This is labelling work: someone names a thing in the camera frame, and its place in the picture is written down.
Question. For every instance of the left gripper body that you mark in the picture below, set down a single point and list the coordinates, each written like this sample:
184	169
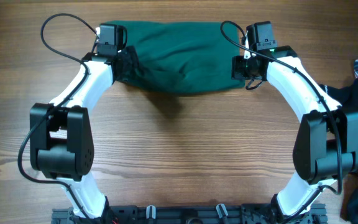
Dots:
129	58

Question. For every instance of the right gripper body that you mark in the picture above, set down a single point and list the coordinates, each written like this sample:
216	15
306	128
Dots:
241	68

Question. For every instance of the green cloth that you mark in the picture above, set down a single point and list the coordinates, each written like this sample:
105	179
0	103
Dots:
182	58

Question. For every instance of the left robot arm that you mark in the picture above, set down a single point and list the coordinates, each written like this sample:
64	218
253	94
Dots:
61	141

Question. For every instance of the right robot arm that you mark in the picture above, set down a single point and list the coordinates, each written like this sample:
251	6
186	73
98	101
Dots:
326	146

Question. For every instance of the black mounting rail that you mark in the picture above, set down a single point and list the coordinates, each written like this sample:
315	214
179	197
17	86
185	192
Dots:
246	213

